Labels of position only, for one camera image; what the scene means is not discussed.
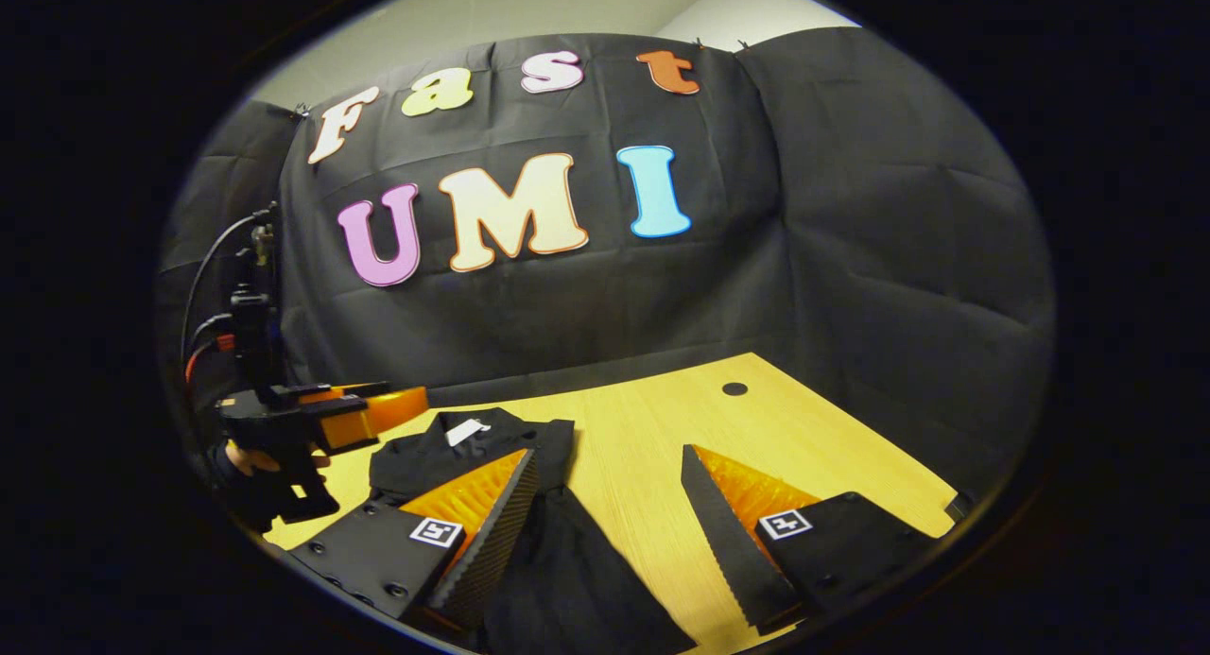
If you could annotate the black shirt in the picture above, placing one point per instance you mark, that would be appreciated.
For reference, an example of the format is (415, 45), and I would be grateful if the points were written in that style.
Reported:
(567, 579)

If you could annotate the black backdrop cloth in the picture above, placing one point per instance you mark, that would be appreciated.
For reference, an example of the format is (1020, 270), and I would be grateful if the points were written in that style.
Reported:
(851, 258)

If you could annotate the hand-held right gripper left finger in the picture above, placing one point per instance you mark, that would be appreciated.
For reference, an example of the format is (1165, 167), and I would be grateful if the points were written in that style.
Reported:
(492, 542)

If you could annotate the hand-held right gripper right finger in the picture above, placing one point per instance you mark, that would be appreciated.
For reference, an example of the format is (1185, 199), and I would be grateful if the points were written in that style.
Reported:
(723, 542)

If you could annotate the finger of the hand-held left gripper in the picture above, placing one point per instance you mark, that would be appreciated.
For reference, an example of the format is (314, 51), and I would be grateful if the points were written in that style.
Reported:
(321, 391)
(378, 414)

